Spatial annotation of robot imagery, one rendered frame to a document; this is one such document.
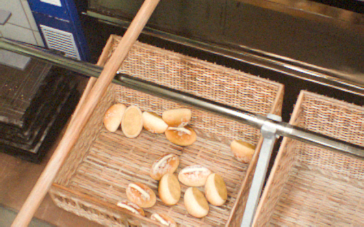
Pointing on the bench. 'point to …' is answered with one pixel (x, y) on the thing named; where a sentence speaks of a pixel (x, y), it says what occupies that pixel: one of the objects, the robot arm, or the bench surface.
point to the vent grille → (60, 41)
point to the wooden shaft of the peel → (73, 132)
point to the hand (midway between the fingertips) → (13, 41)
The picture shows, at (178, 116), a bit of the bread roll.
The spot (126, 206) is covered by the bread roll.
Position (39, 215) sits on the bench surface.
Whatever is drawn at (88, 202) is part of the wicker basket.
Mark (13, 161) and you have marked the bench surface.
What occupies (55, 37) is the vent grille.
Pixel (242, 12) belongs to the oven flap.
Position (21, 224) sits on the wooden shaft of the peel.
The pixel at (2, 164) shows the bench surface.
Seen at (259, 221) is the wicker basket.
